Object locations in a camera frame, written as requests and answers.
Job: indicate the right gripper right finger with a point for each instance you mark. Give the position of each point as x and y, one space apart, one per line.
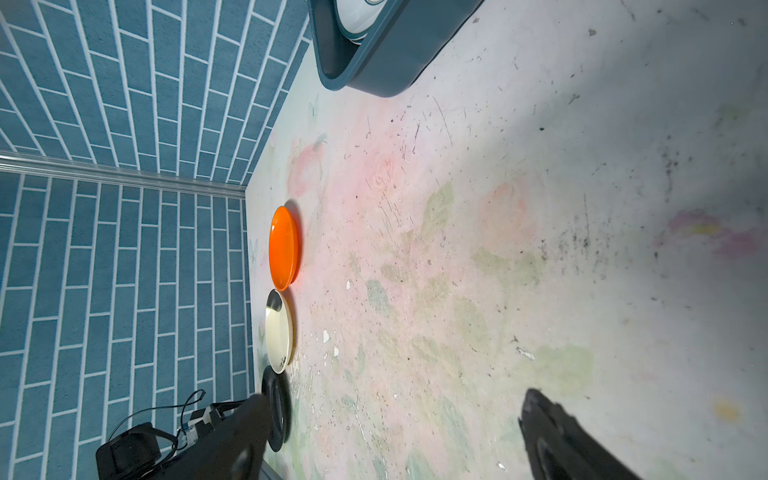
558 447

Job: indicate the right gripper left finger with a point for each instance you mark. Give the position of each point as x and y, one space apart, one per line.
231 446

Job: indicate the black round plate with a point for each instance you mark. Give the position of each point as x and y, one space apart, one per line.
275 387

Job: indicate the cream plate green edge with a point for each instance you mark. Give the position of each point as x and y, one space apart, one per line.
279 331

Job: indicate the white plate clover emblem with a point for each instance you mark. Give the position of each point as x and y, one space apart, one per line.
355 17

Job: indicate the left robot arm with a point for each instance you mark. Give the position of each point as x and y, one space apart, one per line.
144 450

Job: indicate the teal plastic bin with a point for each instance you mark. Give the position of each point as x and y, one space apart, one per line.
402 42

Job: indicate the orange plastic plate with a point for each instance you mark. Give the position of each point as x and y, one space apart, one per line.
284 249

